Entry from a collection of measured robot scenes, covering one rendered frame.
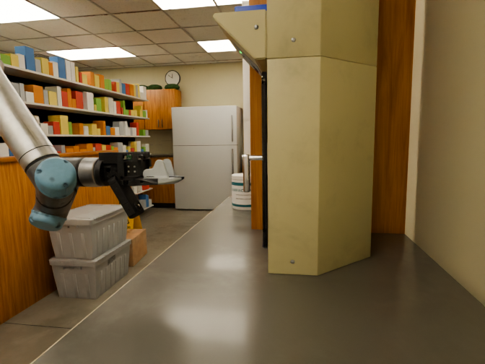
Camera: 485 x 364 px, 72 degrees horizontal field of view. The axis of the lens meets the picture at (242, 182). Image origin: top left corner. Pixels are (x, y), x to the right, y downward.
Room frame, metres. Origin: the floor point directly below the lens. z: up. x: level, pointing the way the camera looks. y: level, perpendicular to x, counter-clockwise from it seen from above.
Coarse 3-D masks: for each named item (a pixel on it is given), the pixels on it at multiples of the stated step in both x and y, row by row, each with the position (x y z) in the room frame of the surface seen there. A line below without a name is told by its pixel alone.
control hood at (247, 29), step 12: (228, 12) 0.75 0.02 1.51; (240, 12) 0.74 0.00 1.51; (252, 12) 0.74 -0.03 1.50; (264, 12) 0.73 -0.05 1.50; (228, 24) 0.75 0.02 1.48; (240, 24) 0.74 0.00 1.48; (252, 24) 0.74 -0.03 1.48; (264, 24) 0.73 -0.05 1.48; (228, 36) 0.82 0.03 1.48; (240, 36) 0.74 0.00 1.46; (252, 36) 0.74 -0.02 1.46; (264, 36) 0.73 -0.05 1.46; (240, 48) 0.82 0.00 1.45; (252, 48) 0.74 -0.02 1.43; (264, 48) 0.73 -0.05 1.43; (252, 60) 0.82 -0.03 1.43; (264, 60) 0.74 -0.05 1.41
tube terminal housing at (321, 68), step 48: (288, 0) 0.73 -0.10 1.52; (336, 0) 0.74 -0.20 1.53; (288, 48) 0.73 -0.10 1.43; (336, 48) 0.74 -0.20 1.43; (288, 96) 0.73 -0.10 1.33; (336, 96) 0.75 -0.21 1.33; (288, 144) 0.73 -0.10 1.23; (336, 144) 0.75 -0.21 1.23; (288, 192) 0.73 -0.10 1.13; (336, 192) 0.75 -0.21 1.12; (288, 240) 0.73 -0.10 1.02; (336, 240) 0.75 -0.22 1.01
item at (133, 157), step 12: (108, 156) 0.83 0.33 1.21; (120, 156) 0.81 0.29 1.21; (132, 156) 0.81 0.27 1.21; (144, 156) 0.84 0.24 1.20; (96, 168) 0.82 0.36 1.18; (108, 168) 0.86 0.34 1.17; (120, 168) 0.81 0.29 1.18; (132, 168) 0.82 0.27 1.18; (144, 168) 0.85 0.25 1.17; (96, 180) 0.82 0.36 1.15; (120, 180) 0.82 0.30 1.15; (132, 180) 0.80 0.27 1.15
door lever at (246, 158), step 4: (244, 156) 0.79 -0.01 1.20; (248, 156) 0.79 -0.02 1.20; (252, 156) 0.79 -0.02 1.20; (256, 156) 0.79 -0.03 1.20; (260, 156) 0.78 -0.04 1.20; (244, 160) 0.79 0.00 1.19; (248, 160) 0.79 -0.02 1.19; (244, 164) 0.79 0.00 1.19; (248, 164) 0.79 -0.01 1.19; (244, 168) 0.79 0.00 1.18; (248, 168) 0.79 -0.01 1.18; (244, 172) 0.79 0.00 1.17; (248, 172) 0.79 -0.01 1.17; (244, 176) 0.79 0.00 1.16; (248, 176) 0.79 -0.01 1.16; (244, 180) 0.79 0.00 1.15; (248, 180) 0.79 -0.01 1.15; (244, 184) 0.79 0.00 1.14; (248, 184) 0.79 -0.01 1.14; (244, 188) 0.79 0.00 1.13; (248, 188) 0.79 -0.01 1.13
